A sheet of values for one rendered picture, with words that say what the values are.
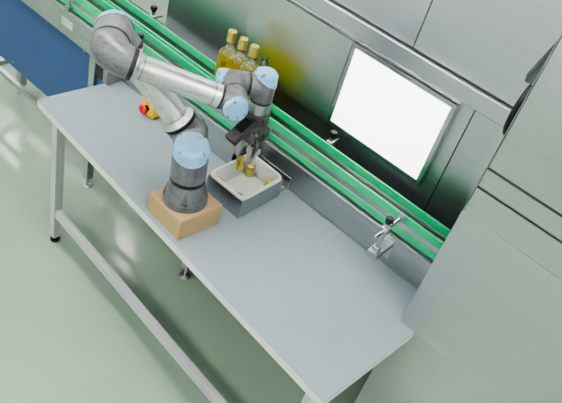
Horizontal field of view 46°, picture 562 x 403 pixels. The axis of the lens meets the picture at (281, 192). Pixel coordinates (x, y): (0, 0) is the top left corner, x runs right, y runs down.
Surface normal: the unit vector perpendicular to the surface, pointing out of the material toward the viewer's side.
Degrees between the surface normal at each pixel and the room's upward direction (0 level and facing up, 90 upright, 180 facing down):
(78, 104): 0
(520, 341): 90
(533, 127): 90
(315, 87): 90
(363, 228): 90
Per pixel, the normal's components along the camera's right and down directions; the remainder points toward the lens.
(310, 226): 0.24, -0.74
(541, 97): -0.65, 0.36
